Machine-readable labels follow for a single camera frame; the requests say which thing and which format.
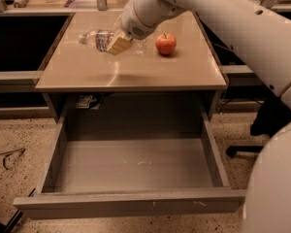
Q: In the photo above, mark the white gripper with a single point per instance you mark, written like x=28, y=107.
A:
x=132, y=23

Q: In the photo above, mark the clear plastic water bottle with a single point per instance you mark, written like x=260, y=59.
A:
x=99, y=40

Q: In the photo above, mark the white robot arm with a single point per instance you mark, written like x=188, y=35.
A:
x=262, y=40

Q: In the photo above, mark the grey cabinet counter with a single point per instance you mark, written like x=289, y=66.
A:
x=74, y=67

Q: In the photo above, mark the grey open drawer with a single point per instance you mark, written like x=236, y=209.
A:
x=137, y=155

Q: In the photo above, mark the red apple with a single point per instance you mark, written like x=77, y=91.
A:
x=166, y=43

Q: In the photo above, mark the label sticker inside cabinet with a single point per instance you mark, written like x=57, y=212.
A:
x=84, y=101

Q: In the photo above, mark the black office chair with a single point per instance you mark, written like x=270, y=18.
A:
x=272, y=116

